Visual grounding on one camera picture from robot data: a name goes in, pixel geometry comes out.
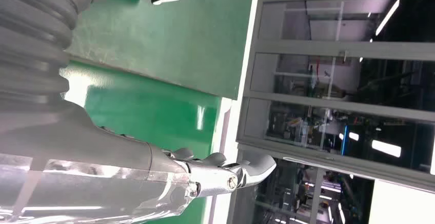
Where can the dark green table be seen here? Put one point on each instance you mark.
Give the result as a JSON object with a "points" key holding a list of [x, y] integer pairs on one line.
{"points": [[176, 42]]}

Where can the green conveyor belt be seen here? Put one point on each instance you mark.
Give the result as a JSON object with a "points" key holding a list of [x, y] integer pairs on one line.
{"points": [[142, 110]]}

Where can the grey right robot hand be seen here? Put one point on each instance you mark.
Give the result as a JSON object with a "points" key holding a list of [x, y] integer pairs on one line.
{"points": [[85, 168]]}

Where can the grey framed glass partition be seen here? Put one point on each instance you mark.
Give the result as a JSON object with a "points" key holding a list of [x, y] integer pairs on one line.
{"points": [[339, 80]]}

